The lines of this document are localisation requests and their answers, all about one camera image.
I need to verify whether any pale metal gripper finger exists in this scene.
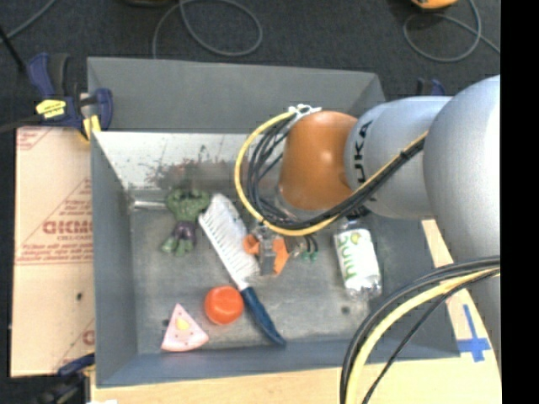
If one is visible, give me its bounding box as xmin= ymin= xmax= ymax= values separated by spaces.
xmin=254 ymin=221 xmax=275 ymax=246
xmin=258 ymin=243 xmax=278 ymax=277

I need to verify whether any orange crumpled thing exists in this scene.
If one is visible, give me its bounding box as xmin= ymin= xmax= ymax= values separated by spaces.
xmin=243 ymin=232 xmax=292 ymax=275

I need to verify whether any orange ball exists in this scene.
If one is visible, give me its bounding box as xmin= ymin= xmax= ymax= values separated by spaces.
xmin=204 ymin=284 xmax=246 ymax=327

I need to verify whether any clear plastic bottle white label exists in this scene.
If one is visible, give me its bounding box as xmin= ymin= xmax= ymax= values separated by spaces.
xmin=333 ymin=216 xmax=384 ymax=300

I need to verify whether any green toy figure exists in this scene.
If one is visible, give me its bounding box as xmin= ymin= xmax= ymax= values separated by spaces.
xmin=160 ymin=188 xmax=211 ymax=258

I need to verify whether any pink triangular toy slice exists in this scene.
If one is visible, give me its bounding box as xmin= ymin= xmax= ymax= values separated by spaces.
xmin=160 ymin=302 xmax=211 ymax=353

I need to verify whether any grey metal bin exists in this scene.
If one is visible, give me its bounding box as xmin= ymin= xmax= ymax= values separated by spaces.
xmin=86 ymin=56 xmax=461 ymax=389

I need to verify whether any brown cardboard board red print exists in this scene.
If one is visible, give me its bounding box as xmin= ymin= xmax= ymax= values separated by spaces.
xmin=8 ymin=125 xmax=98 ymax=379

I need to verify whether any white brush blue handle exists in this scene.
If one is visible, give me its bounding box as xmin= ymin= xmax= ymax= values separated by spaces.
xmin=197 ymin=193 xmax=288 ymax=348

